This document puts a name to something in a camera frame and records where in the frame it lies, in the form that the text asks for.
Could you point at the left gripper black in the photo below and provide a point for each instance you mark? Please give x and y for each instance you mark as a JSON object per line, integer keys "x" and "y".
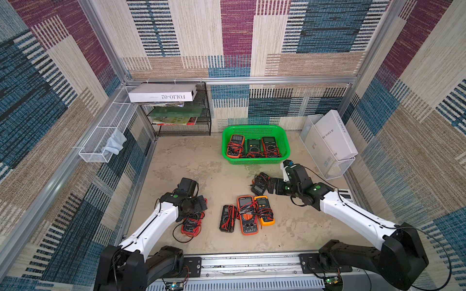
{"x": 198, "y": 207}

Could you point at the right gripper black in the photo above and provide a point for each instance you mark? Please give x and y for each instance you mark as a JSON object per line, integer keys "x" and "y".
{"x": 274, "y": 185}

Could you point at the red multimeter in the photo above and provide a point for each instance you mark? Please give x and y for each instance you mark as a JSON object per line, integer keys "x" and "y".
{"x": 270, "y": 148}
{"x": 191, "y": 225}

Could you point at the black multimeter with leads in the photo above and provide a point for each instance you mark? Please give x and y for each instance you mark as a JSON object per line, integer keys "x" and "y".
{"x": 228, "y": 218}

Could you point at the yellow multimeter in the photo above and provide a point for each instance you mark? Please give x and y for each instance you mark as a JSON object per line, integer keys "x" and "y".
{"x": 264, "y": 211}

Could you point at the orange multimeter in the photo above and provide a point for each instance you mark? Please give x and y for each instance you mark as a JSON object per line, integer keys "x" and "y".
{"x": 235, "y": 147}
{"x": 247, "y": 215}

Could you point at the dark green multimeter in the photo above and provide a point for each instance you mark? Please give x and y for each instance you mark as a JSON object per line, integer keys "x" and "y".
{"x": 254, "y": 148}

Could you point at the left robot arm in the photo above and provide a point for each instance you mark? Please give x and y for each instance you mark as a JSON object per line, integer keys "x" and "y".
{"x": 153, "y": 225}

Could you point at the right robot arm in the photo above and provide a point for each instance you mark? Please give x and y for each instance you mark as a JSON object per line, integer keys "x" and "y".
{"x": 396, "y": 252}

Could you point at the green plastic basket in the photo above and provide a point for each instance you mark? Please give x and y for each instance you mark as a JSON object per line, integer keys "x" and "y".
{"x": 257, "y": 132}

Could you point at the clear plastic holder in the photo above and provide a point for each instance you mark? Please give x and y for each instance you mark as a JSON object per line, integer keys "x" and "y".
{"x": 328, "y": 165}

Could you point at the white calculator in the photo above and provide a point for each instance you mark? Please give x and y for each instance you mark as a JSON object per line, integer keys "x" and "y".
{"x": 346, "y": 194}

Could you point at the white box in holder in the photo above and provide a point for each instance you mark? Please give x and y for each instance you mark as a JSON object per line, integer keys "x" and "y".
{"x": 334, "y": 133}

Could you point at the books on shelf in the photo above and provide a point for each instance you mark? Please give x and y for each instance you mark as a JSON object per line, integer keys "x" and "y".
{"x": 175, "y": 116}

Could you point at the light blue cloth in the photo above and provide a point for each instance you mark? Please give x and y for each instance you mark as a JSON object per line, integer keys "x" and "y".
{"x": 115, "y": 143}

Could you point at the white folio box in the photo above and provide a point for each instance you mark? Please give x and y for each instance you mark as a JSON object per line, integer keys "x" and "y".
{"x": 163, "y": 93}

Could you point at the black wire shelf rack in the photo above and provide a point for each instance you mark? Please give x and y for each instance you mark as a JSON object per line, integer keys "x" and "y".
{"x": 203, "y": 126}

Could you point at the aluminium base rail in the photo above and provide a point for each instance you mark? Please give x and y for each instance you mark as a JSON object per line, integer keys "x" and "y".
{"x": 275, "y": 271}

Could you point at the white wire wall basket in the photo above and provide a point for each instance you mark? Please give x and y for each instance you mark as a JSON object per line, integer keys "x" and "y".
{"x": 116, "y": 116}

